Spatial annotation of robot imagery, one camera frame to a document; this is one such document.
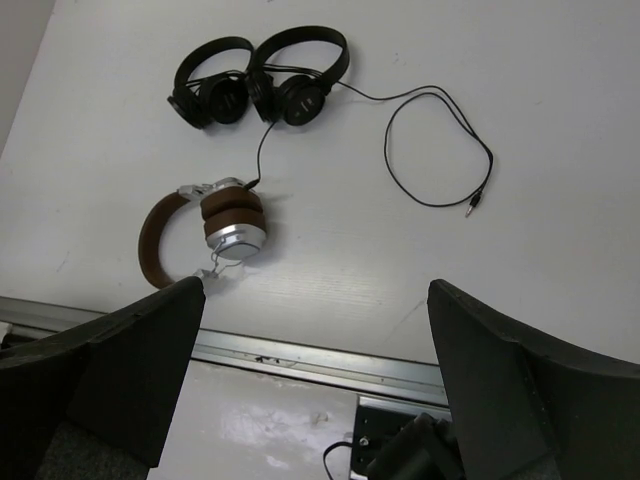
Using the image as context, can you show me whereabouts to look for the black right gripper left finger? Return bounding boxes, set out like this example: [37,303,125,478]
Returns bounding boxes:
[1,276,205,468]

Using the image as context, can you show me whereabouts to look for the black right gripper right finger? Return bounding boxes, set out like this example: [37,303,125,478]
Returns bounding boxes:
[427,279,639,479]

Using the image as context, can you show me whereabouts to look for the brown silver headphones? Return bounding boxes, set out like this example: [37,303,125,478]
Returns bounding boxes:
[137,177,268,289]

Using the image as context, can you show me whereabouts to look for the black headphones left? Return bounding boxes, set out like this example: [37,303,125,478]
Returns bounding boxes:
[167,36,254,130]

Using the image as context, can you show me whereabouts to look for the black headphones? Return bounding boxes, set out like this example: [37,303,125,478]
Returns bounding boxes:
[245,26,350,126]
[167,36,254,130]

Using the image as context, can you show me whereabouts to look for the black headphones right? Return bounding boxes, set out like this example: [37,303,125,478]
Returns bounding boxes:
[245,26,350,126]

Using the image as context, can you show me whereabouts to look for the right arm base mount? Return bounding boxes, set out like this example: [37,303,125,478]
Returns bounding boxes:
[322,396,466,479]

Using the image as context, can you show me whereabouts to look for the aluminium table edge rail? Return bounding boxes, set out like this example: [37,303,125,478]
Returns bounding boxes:
[1,297,448,406]

